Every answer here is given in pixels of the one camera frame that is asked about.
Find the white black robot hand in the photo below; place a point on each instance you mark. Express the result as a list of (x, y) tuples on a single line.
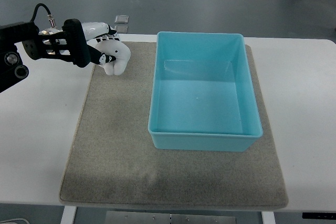
[(77, 36)]

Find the white tooth plush toy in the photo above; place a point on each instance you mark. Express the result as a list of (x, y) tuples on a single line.
[(116, 57)]

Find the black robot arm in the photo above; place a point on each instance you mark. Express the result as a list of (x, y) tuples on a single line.
[(49, 44)]

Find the blue plastic box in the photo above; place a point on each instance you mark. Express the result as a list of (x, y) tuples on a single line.
[(203, 96)]

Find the lower floor socket plate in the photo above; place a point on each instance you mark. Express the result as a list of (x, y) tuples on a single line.
[(121, 29)]

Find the floor socket plate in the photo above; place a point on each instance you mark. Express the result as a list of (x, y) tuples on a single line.
[(121, 29), (121, 19)]

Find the upper floor socket plate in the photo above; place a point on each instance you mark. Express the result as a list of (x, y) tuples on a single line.
[(121, 19)]

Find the grey felt mat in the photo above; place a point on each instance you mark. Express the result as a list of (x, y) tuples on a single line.
[(114, 163)]

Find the white left table leg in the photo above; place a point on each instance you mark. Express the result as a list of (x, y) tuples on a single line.
[(68, 215)]

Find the white table leg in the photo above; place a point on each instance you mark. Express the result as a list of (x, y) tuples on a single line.
[(268, 217), (68, 215)]

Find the white right table leg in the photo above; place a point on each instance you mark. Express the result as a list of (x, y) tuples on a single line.
[(268, 217)]

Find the black label strip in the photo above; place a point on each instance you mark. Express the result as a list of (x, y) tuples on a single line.
[(319, 215)]

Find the metal table base plate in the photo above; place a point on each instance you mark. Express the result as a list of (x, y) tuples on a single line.
[(147, 217)]

